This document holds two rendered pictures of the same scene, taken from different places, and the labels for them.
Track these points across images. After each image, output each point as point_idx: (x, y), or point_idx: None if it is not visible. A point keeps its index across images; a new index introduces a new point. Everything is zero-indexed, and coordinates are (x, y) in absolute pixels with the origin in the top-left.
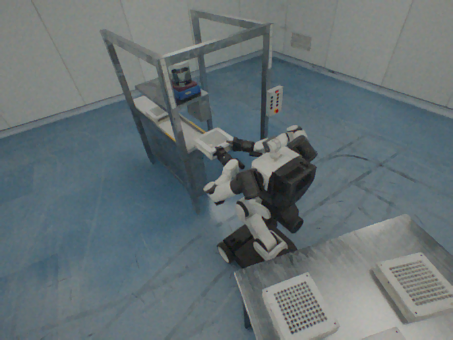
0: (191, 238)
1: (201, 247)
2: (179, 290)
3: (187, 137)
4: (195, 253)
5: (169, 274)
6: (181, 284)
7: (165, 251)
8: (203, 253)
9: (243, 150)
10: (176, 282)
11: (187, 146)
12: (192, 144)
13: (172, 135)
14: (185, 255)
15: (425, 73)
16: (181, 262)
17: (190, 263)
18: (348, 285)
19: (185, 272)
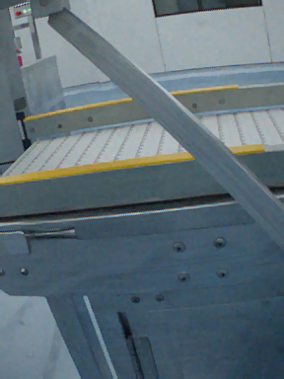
0: (60, 359)
1: (20, 362)
2: (5, 298)
3: (118, 152)
4: (23, 345)
5: (41, 298)
6: (9, 304)
7: (91, 310)
8: (8, 356)
9: None
10: (19, 299)
11: (45, 145)
12: (29, 160)
13: (221, 119)
14: (41, 332)
15: None
16: (38, 321)
17: (19, 330)
18: None
19: (15, 316)
